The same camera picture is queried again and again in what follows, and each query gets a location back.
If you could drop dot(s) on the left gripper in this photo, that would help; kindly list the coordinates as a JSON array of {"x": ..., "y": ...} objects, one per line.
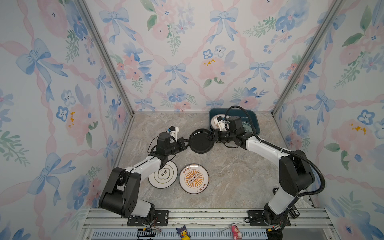
[{"x": 182, "y": 145}]

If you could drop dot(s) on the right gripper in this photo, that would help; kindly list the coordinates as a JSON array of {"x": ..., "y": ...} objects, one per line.
[{"x": 216, "y": 135}]

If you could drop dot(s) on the orange sunburst plate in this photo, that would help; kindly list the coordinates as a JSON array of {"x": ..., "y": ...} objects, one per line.
[
  {"x": 194, "y": 179},
  {"x": 214, "y": 122}
]

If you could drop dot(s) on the black round plate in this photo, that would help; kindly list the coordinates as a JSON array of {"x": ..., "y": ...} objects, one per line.
[{"x": 201, "y": 141}]

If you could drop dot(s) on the teal patterned small plate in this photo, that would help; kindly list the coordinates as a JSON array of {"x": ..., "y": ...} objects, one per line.
[{"x": 250, "y": 128}]

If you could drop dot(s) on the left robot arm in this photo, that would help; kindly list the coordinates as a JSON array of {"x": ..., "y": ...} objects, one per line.
[{"x": 121, "y": 192}]

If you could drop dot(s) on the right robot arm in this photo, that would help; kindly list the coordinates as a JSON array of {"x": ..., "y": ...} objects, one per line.
[{"x": 295, "y": 174}]

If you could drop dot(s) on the white plate clover left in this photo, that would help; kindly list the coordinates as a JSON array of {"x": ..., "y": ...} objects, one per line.
[{"x": 165, "y": 177}]

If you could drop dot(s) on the purple yellow toy figure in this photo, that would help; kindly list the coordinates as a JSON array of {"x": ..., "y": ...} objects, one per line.
[{"x": 183, "y": 233}]

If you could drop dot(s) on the pink toy figure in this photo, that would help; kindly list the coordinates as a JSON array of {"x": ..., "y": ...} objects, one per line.
[{"x": 237, "y": 235}]

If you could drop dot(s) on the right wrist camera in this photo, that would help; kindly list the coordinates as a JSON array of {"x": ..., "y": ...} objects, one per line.
[{"x": 223, "y": 125}]

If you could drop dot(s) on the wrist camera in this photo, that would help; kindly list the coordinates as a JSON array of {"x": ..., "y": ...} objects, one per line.
[
  {"x": 223, "y": 125},
  {"x": 173, "y": 131}
]

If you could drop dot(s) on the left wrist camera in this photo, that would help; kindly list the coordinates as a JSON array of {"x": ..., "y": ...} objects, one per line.
[{"x": 173, "y": 131}]

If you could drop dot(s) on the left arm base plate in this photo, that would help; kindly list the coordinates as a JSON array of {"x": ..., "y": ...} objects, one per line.
[{"x": 157, "y": 218}]

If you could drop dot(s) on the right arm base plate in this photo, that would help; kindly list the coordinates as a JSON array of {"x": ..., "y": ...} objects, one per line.
[{"x": 258, "y": 218}]

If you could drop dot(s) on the aluminium front rail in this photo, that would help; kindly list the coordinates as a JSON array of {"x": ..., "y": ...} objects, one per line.
[{"x": 208, "y": 224}]

